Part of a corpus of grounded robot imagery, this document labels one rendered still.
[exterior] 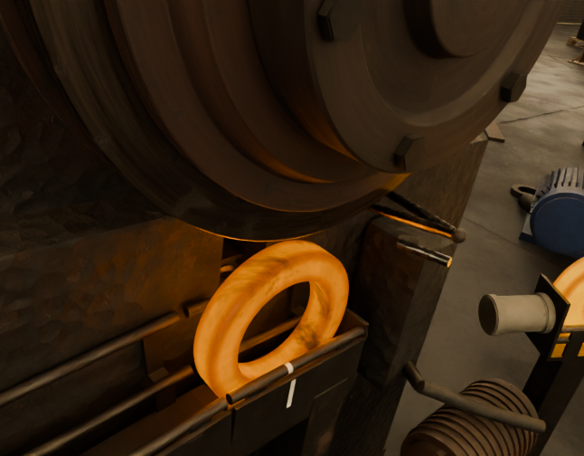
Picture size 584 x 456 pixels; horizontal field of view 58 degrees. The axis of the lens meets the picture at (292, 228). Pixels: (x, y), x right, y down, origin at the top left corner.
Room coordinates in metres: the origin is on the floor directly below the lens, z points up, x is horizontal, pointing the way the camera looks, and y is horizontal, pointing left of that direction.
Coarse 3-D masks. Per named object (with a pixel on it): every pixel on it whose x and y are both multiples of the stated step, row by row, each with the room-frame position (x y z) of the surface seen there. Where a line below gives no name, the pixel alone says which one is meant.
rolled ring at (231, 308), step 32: (256, 256) 0.43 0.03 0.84; (288, 256) 0.43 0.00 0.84; (320, 256) 0.45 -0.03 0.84; (224, 288) 0.40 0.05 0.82; (256, 288) 0.39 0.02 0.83; (320, 288) 0.47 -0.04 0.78; (224, 320) 0.37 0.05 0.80; (320, 320) 0.47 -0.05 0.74; (224, 352) 0.37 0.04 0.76; (288, 352) 0.46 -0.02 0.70; (224, 384) 0.38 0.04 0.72
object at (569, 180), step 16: (560, 176) 2.38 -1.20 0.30; (576, 176) 2.35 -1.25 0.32; (544, 192) 2.26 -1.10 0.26; (560, 192) 2.14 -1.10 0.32; (576, 192) 2.12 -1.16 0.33; (544, 208) 2.13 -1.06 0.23; (560, 208) 2.10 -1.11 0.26; (576, 208) 2.08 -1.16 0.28; (528, 224) 2.36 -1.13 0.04; (544, 224) 2.12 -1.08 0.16; (560, 224) 2.09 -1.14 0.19; (576, 224) 2.07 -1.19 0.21; (528, 240) 2.25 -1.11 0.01; (544, 240) 2.11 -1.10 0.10; (560, 240) 2.08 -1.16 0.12; (576, 240) 2.06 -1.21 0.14; (576, 256) 2.16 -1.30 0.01
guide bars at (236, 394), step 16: (352, 336) 0.49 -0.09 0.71; (320, 352) 0.45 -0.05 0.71; (256, 384) 0.39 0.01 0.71; (272, 384) 0.41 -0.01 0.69; (224, 400) 0.36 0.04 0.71; (240, 400) 0.38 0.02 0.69; (192, 416) 0.34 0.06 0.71; (208, 416) 0.34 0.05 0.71; (176, 432) 0.32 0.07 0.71; (144, 448) 0.30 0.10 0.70; (160, 448) 0.31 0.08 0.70
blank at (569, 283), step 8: (576, 264) 0.67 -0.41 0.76; (568, 272) 0.67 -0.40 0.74; (576, 272) 0.66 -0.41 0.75; (560, 280) 0.67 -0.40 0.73; (568, 280) 0.66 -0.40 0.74; (576, 280) 0.65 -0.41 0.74; (560, 288) 0.66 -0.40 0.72; (568, 288) 0.65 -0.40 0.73; (576, 288) 0.65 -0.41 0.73; (568, 296) 0.65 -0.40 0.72; (576, 296) 0.65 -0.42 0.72; (576, 304) 0.65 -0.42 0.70; (568, 312) 0.65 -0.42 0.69; (576, 312) 0.65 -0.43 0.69; (568, 320) 0.65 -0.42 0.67; (576, 320) 0.65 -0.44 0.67
